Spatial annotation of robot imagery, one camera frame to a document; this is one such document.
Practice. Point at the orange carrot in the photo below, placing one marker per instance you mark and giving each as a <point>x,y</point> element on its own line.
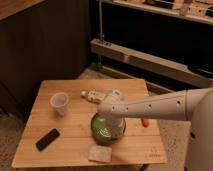
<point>145,122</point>

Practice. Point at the green ceramic bowl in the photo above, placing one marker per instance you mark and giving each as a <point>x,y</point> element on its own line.
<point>99,131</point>

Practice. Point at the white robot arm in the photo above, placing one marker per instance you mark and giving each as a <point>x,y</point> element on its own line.
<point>172,106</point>

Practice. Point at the metal shelf rack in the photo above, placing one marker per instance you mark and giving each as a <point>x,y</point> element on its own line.
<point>200,11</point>

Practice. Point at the clear plastic cup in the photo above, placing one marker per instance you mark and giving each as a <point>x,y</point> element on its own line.
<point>59,102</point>

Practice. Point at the black remote control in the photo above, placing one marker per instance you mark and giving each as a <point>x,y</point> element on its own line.
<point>47,139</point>

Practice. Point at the white folded napkin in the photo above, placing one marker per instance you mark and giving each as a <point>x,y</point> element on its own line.
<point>100,153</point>

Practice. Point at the grey metal beam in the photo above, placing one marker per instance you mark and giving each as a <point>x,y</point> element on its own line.
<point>150,63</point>

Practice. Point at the white toy figure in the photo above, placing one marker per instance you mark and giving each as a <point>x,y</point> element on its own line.
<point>93,96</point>

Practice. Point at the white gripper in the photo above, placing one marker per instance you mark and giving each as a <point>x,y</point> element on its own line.
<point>116,131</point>

